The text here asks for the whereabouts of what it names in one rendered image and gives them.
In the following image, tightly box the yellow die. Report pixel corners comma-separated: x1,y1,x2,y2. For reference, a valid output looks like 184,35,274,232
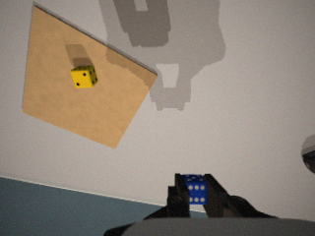
70,66,98,89

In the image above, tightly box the blue die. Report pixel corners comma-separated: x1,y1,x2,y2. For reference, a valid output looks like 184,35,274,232
183,174,208,205

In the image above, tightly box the tan square mat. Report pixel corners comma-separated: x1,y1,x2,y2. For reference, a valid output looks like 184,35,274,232
23,6,158,149

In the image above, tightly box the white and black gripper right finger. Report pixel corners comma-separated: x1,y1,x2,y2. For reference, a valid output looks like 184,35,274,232
203,174,276,218

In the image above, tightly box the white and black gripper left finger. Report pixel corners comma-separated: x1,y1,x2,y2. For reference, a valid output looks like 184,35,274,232
103,173,191,236

